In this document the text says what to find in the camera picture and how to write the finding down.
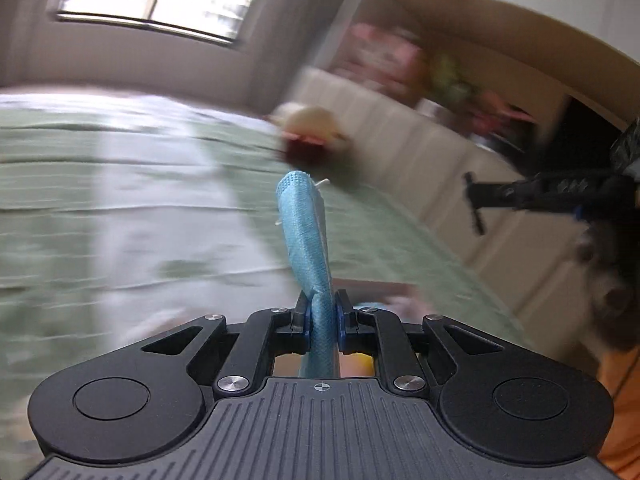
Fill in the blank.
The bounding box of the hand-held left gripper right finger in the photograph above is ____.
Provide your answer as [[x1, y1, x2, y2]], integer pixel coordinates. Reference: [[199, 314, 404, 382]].
[[334, 287, 506, 397]]

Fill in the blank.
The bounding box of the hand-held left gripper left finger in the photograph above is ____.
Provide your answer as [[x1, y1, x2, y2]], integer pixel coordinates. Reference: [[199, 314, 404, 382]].
[[140, 291, 313, 397]]

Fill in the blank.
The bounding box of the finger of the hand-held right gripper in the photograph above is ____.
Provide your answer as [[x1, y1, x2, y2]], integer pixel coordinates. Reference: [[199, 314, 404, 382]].
[[462, 169, 618, 236]]

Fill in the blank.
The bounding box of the blue face mask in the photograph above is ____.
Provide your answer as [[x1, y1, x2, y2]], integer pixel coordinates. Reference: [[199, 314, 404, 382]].
[[276, 170, 341, 378]]

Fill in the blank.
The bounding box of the cream padded headboard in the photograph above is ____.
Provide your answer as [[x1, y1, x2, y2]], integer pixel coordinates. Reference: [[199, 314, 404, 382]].
[[290, 67, 603, 343]]

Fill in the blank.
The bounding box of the potted plant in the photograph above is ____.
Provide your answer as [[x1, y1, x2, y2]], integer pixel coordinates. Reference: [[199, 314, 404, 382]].
[[425, 52, 536, 133]]

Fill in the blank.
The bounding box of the orange clothing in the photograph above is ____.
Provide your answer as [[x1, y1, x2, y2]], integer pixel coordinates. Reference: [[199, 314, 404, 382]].
[[596, 344, 640, 480]]

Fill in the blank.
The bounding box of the beige headboard shelf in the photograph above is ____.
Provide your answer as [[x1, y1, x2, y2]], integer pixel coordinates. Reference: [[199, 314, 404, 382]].
[[357, 0, 640, 171]]

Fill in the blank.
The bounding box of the cream round plush toy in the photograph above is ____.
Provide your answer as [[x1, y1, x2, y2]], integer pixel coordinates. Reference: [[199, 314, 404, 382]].
[[267, 102, 356, 168]]

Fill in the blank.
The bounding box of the green printed bedsheet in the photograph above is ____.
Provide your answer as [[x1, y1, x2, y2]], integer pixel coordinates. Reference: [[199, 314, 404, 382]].
[[0, 90, 533, 466]]

